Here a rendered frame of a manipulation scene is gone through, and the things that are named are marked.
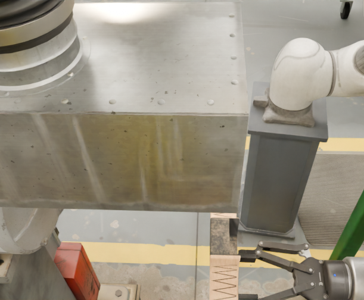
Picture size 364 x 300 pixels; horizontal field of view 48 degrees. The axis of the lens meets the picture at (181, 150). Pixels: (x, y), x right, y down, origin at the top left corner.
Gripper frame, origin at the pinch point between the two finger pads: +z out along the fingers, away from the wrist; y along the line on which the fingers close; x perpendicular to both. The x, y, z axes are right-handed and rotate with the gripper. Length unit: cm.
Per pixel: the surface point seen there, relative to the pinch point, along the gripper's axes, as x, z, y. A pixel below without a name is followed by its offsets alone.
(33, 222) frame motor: 24.5, 30.7, 0.4
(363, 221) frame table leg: -41, -42, 29
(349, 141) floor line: -121, -73, 110
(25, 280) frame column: -12.2, 46.5, 0.9
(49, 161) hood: 48, 20, -3
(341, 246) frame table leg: -60, -40, 27
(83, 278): -49, 45, 11
